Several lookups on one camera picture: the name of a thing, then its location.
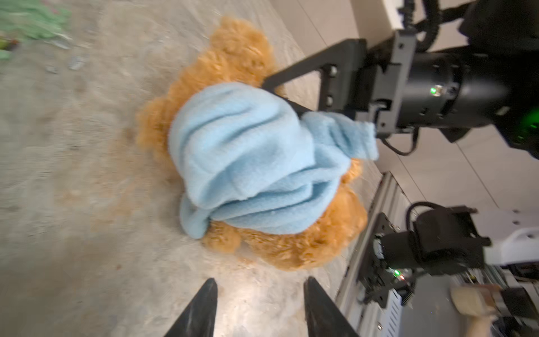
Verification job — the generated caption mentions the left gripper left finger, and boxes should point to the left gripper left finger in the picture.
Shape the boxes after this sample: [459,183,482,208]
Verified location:
[164,278,218,337]

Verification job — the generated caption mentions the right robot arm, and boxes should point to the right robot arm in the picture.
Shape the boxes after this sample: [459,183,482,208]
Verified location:
[262,1,538,207]

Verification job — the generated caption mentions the aluminium mounting rail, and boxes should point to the aluminium mounting rail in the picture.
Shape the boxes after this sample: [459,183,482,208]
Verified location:
[335,173,410,336]

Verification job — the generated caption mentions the black corrugated cable conduit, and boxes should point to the black corrugated cable conduit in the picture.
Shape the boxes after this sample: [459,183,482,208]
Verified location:
[397,0,443,53]

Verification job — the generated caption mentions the brown teddy bear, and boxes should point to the brown teddy bear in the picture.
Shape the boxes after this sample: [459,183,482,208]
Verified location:
[137,17,367,271]

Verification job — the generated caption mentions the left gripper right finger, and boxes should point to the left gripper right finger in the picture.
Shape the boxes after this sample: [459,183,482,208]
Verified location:
[303,277,358,337]

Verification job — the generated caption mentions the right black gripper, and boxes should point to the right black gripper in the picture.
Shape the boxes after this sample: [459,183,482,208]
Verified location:
[262,30,514,137]

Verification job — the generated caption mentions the small green pieces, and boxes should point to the small green pieces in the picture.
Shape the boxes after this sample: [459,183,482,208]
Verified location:
[1,1,71,60]

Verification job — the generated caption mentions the light blue bear hoodie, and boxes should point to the light blue bear hoodie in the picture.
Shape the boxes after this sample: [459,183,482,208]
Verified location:
[168,83,378,239]

